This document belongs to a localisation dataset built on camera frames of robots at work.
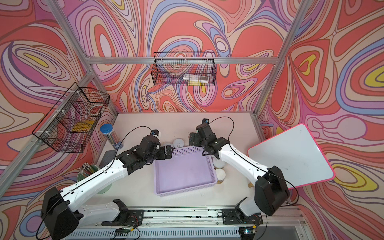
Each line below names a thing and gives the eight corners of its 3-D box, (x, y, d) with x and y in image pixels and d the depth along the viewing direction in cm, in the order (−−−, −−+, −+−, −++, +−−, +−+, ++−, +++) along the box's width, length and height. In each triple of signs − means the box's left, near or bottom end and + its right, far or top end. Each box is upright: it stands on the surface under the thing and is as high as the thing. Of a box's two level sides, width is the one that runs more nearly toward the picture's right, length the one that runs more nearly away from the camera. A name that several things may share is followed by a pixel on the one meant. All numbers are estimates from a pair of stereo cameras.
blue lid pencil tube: (115, 151, 99) (102, 135, 85) (111, 143, 104) (98, 126, 90) (124, 147, 102) (113, 130, 88) (120, 138, 106) (108, 121, 92)
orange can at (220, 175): (215, 184, 84) (216, 180, 80) (214, 172, 89) (215, 168, 84) (225, 184, 84) (226, 180, 80) (223, 172, 89) (225, 168, 84)
